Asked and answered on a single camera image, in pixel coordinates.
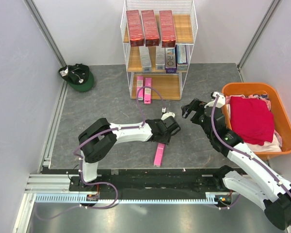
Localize pink box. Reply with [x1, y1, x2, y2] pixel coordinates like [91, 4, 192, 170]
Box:
[136, 76, 144, 101]
[153, 143, 165, 167]
[144, 77, 152, 104]

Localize purple RiO toothpaste box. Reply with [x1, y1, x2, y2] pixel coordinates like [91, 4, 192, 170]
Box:
[165, 48, 177, 74]

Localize slim silver toothpaste box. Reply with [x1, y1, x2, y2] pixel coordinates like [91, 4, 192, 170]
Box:
[155, 46, 165, 70]

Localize silver Protefix toothpaste box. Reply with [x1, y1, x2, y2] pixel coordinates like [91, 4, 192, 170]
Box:
[139, 46, 152, 73]

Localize silver red box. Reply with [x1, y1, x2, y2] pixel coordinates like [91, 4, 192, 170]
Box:
[159, 10, 176, 48]
[141, 10, 160, 47]

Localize silver red box front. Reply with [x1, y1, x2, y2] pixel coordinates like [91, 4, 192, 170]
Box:
[141, 10, 160, 47]

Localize dark red toothpaste box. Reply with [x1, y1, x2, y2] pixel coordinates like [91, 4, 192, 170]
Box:
[126, 10, 145, 47]

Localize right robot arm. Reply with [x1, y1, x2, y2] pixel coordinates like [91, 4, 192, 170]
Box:
[181, 98, 291, 230]

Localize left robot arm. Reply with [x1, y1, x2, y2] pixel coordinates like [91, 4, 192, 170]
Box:
[74, 113, 181, 191]

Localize red cloth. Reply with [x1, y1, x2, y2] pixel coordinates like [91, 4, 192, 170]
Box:
[229, 96, 275, 146]

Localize white pink clothes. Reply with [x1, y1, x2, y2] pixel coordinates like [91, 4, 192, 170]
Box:
[226, 95, 282, 152]

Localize orange plastic basin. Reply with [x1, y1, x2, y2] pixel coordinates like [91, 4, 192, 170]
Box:
[222, 82, 291, 160]

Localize black green cap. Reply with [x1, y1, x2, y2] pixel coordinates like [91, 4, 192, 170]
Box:
[58, 64, 95, 92]

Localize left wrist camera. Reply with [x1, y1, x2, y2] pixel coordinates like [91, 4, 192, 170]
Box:
[161, 107, 175, 120]

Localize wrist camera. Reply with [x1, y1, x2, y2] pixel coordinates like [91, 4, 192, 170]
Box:
[161, 107, 175, 120]
[204, 91, 226, 108]

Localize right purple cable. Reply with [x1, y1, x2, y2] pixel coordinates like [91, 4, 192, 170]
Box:
[210, 96, 291, 233]

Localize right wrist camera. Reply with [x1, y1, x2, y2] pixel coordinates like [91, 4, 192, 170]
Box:
[204, 91, 226, 108]

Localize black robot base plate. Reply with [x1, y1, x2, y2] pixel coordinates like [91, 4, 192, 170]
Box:
[68, 166, 245, 195]

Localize white wire wooden shelf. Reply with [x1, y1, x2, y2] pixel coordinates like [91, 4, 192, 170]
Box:
[120, 0, 199, 100]

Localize right aluminium frame post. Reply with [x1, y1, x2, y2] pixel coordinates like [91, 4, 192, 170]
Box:
[237, 0, 282, 72]

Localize aluminium frame post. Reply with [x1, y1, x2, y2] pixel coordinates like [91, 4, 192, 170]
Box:
[23, 0, 68, 67]
[237, 0, 282, 72]

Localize aluminium floor rail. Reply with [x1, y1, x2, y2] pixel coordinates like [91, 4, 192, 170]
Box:
[25, 84, 67, 193]

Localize slotted cable duct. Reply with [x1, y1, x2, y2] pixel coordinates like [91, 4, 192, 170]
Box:
[35, 194, 218, 204]

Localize left aluminium frame post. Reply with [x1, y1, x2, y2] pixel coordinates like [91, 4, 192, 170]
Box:
[23, 0, 68, 67]

